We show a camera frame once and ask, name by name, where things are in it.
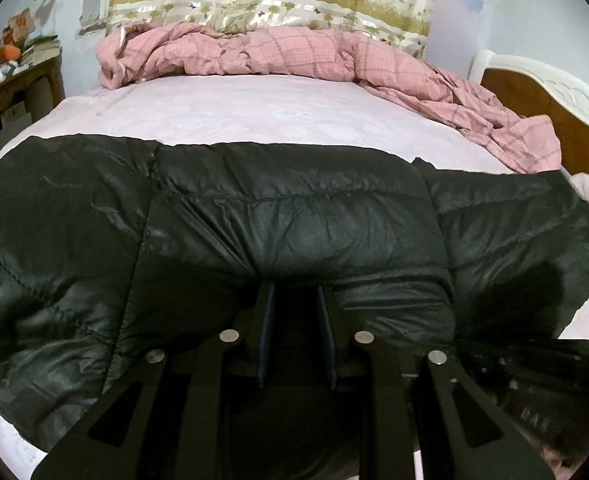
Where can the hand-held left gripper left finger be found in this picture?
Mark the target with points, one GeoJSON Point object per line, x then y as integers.
{"type": "Point", "coordinates": [266, 340]}

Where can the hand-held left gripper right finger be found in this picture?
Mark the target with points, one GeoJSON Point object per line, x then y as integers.
{"type": "Point", "coordinates": [326, 335]}

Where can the black puffer jacket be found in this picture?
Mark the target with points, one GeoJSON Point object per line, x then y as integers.
{"type": "Point", "coordinates": [224, 225]}

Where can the pink plaid duvet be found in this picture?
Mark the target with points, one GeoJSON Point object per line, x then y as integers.
{"type": "Point", "coordinates": [294, 55]}

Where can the white and wood headboard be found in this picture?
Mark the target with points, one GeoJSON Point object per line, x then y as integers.
{"type": "Point", "coordinates": [549, 95]}

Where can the cardboard box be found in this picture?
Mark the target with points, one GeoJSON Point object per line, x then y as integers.
{"type": "Point", "coordinates": [7, 125]}

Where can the wooden desk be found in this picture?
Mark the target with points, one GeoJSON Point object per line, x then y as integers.
{"type": "Point", "coordinates": [4, 92]}

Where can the stack of books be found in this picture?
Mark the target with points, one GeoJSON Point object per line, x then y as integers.
{"type": "Point", "coordinates": [39, 50]}

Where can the orange toy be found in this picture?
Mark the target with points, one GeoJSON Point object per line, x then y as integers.
{"type": "Point", "coordinates": [7, 53]}

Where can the brown paper bag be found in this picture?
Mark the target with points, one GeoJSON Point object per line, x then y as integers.
{"type": "Point", "coordinates": [19, 25]}

